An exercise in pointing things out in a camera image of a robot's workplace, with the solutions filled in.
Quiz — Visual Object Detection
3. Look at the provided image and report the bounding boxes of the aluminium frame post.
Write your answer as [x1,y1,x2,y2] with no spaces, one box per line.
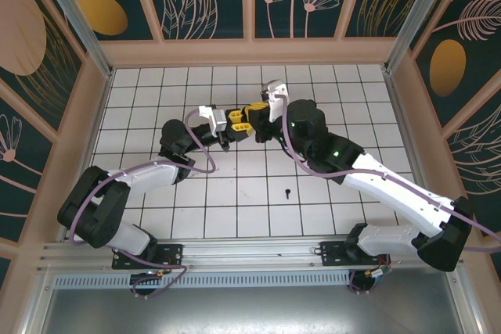
[382,0,469,74]
[31,0,115,79]

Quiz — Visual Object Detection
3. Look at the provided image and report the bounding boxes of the aluminium mounting rail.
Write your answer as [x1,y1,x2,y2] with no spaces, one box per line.
[37,234,467,275]

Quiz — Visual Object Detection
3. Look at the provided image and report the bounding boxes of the pink leaf outline wall panel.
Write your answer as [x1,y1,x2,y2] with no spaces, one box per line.
[445,97,501,239]

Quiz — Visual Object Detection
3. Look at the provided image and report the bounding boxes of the orange oval fern wall panel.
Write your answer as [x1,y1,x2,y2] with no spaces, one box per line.
[409,0,501,131]

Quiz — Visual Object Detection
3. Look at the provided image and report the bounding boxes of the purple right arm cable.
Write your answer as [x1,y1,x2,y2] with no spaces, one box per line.
[273,93,501,296]

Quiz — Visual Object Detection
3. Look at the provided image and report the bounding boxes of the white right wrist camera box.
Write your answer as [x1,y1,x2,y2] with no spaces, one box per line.
[260,79,290,123]

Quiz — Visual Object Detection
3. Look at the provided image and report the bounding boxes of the pink flower outline wall panel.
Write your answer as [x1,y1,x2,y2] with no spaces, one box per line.
[0,77,59,247]

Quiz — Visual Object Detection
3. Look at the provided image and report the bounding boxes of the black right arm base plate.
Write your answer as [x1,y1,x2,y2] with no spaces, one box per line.
[319,239,391,268]

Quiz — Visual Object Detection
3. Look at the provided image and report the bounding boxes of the aluminium side rail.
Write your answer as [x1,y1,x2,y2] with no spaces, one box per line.
[381,64,445,238]

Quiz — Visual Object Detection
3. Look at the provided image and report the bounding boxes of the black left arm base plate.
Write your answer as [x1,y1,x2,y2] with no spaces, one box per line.
[111,242,185,271]

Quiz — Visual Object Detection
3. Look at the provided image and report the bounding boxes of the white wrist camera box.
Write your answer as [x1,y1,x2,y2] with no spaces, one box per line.
[260,79,290,123]
[198,105,229,134]

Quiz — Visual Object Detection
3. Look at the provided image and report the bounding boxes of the slotted grey cable duct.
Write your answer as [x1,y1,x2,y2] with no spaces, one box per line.
[50,273,355,289]

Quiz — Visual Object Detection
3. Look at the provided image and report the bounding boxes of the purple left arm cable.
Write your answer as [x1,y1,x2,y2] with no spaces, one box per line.
[67,109,217,300]

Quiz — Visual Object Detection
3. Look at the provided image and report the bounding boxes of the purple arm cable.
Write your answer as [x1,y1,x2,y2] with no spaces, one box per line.
[67,109,217,300]
[273,93,501,296]

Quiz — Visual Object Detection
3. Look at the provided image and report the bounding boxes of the orange disc leaves wall panel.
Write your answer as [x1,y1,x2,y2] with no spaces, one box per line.
[140,0,251,41]

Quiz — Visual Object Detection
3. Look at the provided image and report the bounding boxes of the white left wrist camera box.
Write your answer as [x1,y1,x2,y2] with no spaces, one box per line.
[198,105,229,134]

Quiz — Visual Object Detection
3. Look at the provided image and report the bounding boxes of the pale oval botanical wall panel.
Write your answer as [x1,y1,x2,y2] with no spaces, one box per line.
[0,0,86,142]

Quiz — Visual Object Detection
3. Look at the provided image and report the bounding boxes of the grey metal sheet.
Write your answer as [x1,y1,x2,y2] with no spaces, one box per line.
[38,286,465,334]

